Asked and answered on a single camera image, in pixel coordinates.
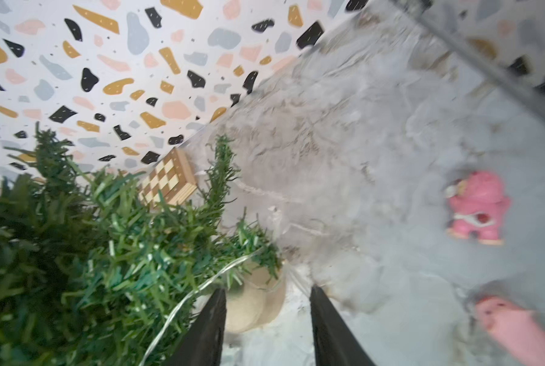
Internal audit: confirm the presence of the pink pig toy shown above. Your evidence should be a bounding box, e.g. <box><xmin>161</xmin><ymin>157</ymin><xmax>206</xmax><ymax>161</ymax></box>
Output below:
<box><xmin>444</xmin><ymin>170</ymin><xmax>511</xmax><ymax>246</ymax></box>

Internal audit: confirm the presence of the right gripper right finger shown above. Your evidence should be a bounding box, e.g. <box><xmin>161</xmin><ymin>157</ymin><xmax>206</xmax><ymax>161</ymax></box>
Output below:
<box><xmin>310</xmin><ymin>285</ymin><xmax>376</xmax><ymax>366</ymax></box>

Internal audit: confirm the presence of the green christmas tree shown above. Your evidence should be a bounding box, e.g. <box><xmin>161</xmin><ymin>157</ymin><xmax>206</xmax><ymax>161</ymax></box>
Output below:
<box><xmin>0</xmin><ymin>129</ymin><xmax>281</xmax><ymax>365</ymax></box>

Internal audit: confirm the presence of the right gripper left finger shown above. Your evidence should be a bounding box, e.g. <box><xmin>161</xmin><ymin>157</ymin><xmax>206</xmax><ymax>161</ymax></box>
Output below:
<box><xmin>163</xmin><ymin>289</ymin><xmax>227</xmax><ymax>366</ymax></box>

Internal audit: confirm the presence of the silver star string light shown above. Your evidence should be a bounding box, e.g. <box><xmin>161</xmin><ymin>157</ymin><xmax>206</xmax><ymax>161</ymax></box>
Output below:
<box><xmin>137</xmin><ymin>205</ymin><xmax>328</xmax><ymax>366</ymax></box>

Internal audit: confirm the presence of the wooden chessboard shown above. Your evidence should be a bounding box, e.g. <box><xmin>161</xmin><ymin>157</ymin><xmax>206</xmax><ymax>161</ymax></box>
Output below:
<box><xmin>139</xmin><ymin>148</ymin><xmax>198</xmax><ymax>207</ymax></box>

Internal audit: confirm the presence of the pink toy lower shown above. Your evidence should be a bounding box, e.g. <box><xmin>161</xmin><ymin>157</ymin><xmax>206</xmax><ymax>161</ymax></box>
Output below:
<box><xmin>475</xmin><ymin>296</ymin><xmax>545</xmax><ymax>365</ymax></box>

